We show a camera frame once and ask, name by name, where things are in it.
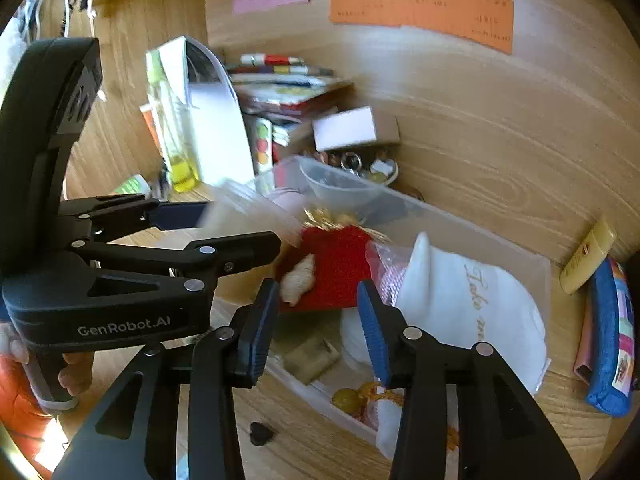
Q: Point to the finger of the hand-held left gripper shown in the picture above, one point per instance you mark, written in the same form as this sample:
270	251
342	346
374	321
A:
235	252
175	214

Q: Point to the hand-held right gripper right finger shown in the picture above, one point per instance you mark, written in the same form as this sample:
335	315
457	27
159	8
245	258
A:
375	332

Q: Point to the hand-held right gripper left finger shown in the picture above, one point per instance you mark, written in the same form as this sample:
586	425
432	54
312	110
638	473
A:
257	332

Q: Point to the pink striped pouch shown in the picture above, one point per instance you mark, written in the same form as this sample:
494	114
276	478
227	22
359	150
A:
395	280

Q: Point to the cream seashell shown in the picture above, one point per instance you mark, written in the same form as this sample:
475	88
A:
299	280

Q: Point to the orange tassel charm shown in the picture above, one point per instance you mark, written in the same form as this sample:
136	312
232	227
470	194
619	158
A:
360	400

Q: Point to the red velvet pouch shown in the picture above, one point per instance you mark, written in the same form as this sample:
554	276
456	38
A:
335	270

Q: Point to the white cloth pouch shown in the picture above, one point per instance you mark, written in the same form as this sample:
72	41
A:
465	320

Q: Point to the clear plastic storage box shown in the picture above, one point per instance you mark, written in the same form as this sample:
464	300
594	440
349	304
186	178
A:
500	270

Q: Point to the wooden desktop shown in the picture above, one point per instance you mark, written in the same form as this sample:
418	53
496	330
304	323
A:
300	435

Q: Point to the person's left hand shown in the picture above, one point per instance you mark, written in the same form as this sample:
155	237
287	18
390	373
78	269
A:
77	372

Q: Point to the small wooden block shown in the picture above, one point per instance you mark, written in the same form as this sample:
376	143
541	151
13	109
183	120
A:
312	360

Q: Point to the yellow-green bottle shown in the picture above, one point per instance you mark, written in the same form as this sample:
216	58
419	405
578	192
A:
172	125

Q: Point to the orange box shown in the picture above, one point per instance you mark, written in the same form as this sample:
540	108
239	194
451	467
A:
150	127

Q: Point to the small black heart piece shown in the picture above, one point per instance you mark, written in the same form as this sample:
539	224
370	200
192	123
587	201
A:
261	434

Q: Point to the colourful dotted box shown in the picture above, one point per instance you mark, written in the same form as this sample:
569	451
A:
262	142

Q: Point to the white bowl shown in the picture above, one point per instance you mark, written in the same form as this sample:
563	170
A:
335	187

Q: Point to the stack of books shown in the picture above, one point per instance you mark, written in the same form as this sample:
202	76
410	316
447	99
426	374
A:
285	85

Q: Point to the small white box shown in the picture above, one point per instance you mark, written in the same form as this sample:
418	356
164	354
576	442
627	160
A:
350	127

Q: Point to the yellow tube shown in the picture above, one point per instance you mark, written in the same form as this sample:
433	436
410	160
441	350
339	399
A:
587	257

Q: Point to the blue pencil case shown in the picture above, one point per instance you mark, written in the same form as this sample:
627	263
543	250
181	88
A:
612	340

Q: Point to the orange paper note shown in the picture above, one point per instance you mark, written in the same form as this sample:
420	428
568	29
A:
425	10

